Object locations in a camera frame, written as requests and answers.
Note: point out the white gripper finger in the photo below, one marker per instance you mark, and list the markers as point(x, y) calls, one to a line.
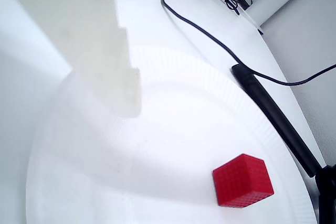
point(78, 30)

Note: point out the red cube block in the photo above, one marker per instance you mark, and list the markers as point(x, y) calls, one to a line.
point(241, 182)

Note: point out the white paper plate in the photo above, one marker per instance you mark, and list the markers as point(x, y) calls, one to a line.
point(170, 142)

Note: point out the black tripod pole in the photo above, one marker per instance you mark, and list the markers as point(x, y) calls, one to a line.
point(273, 111)

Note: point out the black tripod hub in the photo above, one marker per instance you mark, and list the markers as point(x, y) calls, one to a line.
point(326, 195)

